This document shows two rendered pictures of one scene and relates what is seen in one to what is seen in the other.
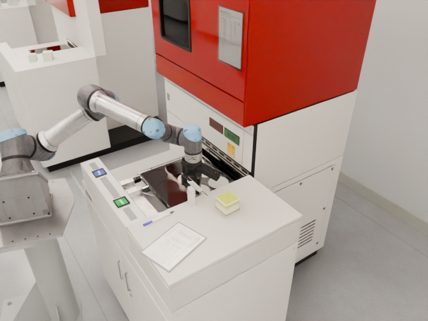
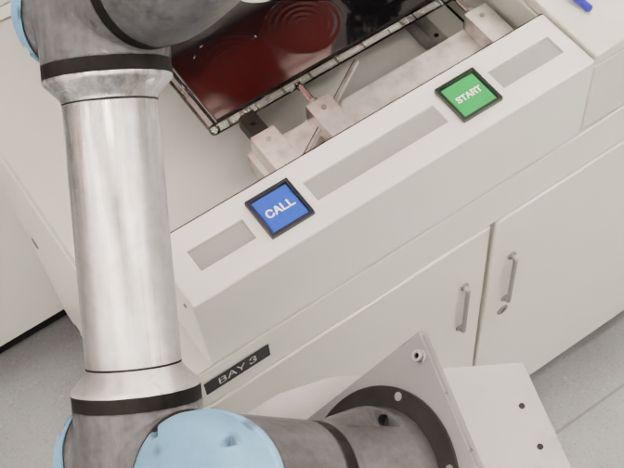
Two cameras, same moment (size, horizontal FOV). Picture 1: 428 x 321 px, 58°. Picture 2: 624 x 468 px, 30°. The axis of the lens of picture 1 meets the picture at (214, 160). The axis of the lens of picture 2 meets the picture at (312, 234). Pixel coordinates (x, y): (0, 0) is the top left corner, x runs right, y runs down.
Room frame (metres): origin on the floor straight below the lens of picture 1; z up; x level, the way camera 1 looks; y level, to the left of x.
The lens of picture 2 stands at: (1.39, 1.23, 2.02)
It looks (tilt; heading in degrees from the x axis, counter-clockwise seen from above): 58 degrees down; 275
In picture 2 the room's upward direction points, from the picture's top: 6 degrees counter-clockwise
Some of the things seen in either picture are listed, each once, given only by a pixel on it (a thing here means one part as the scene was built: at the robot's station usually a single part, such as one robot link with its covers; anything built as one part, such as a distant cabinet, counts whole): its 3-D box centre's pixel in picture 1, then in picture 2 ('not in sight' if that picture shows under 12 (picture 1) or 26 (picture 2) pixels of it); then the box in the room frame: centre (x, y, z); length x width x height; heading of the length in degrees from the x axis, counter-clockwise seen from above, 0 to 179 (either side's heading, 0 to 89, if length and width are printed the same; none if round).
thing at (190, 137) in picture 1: (192, 139); not in sight; (1.37, 0.09, 1.21); 0.09 x 0.08 x 0.11; 65
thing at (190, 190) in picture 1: (194, 190); not in sight; (1.26, 0.08, 1.03); 0.06 x 0.04 x 0.13; 124
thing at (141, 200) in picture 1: (140, 206); (387, 110); (1.36, 0.34, 0.87); 0.36 x 0.08 x 0.03; 34
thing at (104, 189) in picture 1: (112, 199); (380, 185); (1.37, 0.47, 0.89); 0.55 x 0.09 x 0.14; 34
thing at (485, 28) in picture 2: not in sight; (493, 33); (1.22, 0.24, 0.89); 0.08 x 0.03 x 0.03; 124
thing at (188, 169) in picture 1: (192, 171); not in sight; (1.37, 0.09, 1.05); 0.09 x 0.08 x 0.12; 85
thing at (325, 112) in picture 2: (132, 192); (335, 126); (1.42, 0.38, 0.89); 0.08 x 0.03 x 0.03; 124
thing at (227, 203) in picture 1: (227, 204); not in sight; (1.21, -0.05, 1.00); 0.07 x 0.07 x 0.07; 37
